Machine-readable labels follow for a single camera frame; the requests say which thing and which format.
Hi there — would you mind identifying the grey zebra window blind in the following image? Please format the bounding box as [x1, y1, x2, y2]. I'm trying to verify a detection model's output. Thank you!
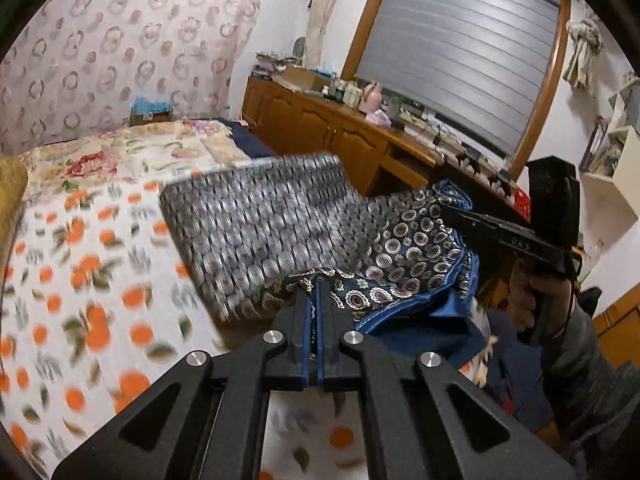
[356, 0, 561, 157]

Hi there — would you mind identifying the blue topped box behind bed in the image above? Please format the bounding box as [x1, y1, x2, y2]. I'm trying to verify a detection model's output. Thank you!
[129, 96, 172, 126]

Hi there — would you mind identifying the grey sleeved right forearm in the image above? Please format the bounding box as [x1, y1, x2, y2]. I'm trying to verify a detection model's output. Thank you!
[541, 308, 639, 479]

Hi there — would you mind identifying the white wall shelf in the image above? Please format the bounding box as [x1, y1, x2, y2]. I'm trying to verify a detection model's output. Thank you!
[578, 77, 640, 219]

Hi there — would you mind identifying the hanging beige cloth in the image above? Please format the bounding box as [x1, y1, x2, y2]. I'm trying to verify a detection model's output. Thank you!
[563, 18, 603, 96]

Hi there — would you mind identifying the navy patterned satin pajama top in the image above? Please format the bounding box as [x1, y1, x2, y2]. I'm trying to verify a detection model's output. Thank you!
[160, 155, 490, 367]

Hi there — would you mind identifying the person's right hand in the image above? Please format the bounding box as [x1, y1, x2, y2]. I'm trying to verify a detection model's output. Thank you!
[508, 259, 575, 338]

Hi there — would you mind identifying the orange print white bedsheet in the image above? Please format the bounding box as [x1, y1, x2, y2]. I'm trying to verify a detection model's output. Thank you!
[0, 179, 499, 480]

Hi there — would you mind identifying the long wooden sideboard cabinet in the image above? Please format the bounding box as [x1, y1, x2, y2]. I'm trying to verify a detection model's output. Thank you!
[242, 76, 527, 224]

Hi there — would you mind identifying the pink circle patterned curtain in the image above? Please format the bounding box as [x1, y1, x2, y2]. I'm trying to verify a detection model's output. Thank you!
[1, 0, 260, 156]

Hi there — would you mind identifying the beige tied side curtain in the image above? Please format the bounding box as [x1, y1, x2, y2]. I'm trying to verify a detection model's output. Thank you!
[303, 0, 336, 68]

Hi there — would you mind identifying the floral quilt on bed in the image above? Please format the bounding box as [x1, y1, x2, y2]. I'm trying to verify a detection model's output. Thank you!
[20, 119, 250, 195]

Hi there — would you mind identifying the cardboard box on cabinet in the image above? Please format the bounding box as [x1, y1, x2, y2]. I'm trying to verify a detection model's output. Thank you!
[279, 65, 331, 91]

